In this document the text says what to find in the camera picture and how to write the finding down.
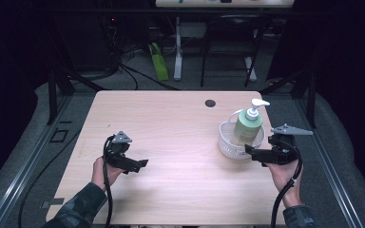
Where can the person's right hand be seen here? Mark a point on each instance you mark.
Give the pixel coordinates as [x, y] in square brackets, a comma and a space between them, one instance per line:
[283, 177]

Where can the white plastic basket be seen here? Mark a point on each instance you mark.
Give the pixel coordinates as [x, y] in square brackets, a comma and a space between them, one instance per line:
[231, 148]

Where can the black metal stand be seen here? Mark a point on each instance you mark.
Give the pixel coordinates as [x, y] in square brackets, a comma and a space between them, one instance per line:
[52, 95]
[311, 98]

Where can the white desk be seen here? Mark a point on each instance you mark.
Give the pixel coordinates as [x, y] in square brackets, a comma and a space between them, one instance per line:
[178, 57]

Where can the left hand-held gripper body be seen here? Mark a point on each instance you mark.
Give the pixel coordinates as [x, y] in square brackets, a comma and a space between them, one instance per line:
[117, 155]

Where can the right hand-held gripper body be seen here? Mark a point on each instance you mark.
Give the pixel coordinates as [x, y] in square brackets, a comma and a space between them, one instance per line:
[282, 153]

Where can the black chair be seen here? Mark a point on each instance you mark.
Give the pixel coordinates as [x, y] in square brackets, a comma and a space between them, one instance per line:
[231, 31]

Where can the aluminium floor rail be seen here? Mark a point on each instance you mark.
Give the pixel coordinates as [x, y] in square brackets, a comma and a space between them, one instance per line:
[28, 164]
[326, 164]

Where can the black table grommet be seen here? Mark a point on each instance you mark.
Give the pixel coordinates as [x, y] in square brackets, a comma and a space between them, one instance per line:
[210, 103]

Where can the green pump bottle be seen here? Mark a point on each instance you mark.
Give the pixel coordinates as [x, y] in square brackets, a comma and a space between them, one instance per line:
[247, 126]

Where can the grey tape strip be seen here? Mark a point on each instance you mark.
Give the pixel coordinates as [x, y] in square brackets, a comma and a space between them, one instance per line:
[53, 202]

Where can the person's left hand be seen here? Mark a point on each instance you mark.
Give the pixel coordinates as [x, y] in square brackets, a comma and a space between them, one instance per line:
[99, 174]

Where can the black equipment cabinet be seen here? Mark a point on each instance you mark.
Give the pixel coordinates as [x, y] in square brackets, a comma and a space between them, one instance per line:
[82, 41]

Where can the green bag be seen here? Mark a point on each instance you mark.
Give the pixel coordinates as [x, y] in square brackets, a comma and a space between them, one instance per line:
[159, 61]

